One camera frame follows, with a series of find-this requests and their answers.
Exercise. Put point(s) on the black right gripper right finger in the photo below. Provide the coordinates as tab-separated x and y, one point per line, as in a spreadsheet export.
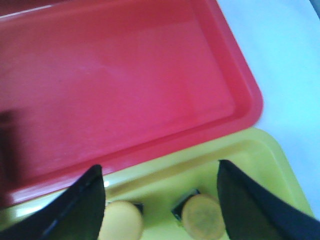
251	212

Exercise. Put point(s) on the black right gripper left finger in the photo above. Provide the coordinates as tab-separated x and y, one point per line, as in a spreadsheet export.
77	214

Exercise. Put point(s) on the yellow mushroom push button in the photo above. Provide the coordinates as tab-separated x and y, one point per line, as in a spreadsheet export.
200	215
122	221

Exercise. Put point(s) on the yellow plastic tray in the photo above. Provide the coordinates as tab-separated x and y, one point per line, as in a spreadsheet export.
156	172

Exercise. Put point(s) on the red plastic tray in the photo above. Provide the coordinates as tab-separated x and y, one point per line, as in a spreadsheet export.
115	83

